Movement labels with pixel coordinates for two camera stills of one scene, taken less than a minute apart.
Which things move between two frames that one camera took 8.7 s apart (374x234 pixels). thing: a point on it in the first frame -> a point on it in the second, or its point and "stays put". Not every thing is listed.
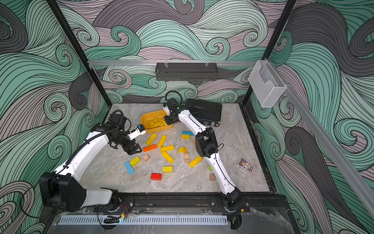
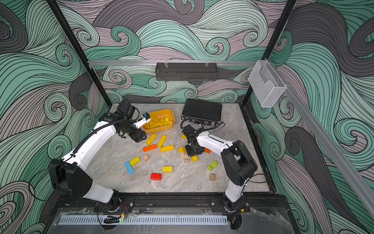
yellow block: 167,148 stays put
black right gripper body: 170,119 -> 192,150
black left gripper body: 127,144 -> 136,134
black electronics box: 208,113 stays put
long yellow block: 151,139 stays put
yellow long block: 162,140 stays put
